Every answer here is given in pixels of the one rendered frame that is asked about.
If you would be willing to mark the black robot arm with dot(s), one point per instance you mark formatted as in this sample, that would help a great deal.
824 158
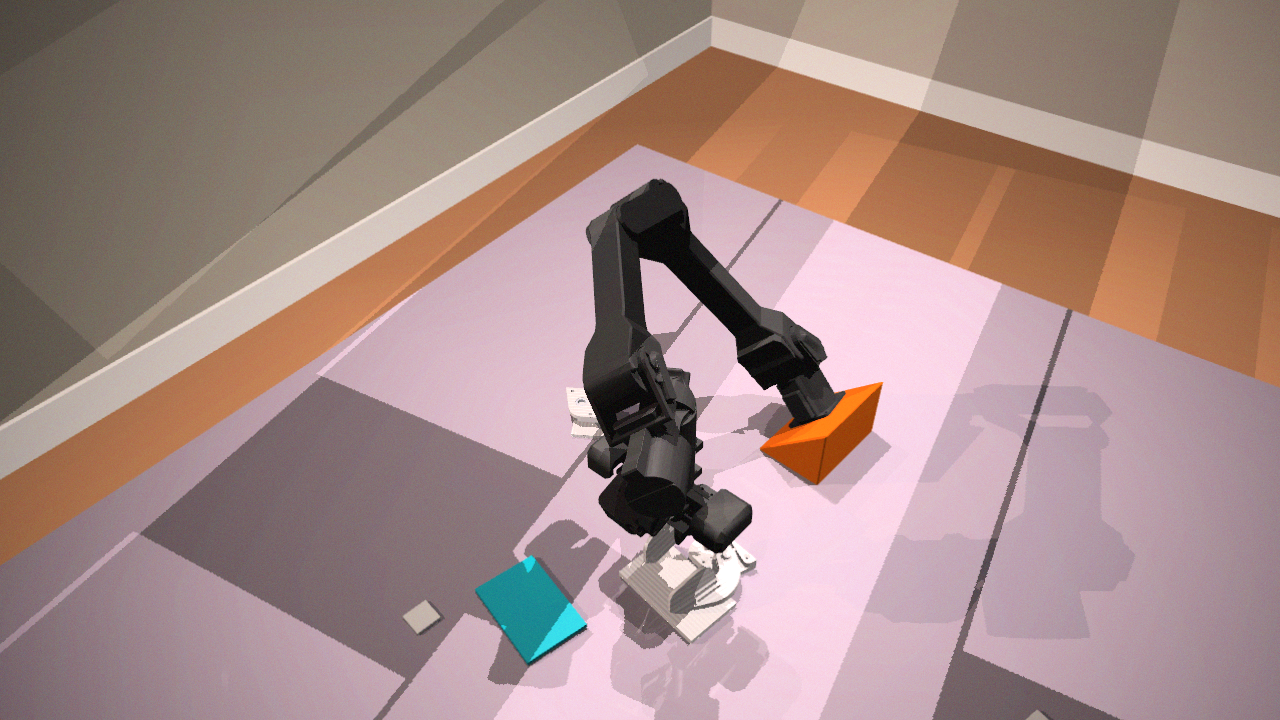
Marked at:
624 364

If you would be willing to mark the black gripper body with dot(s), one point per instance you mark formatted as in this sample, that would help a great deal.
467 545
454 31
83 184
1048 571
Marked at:
716 518

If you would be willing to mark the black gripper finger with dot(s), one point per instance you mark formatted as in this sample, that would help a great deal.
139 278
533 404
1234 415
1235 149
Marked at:
681 528

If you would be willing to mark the cyan flat rectangular plate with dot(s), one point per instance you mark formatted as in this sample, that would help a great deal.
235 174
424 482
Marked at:
530 609

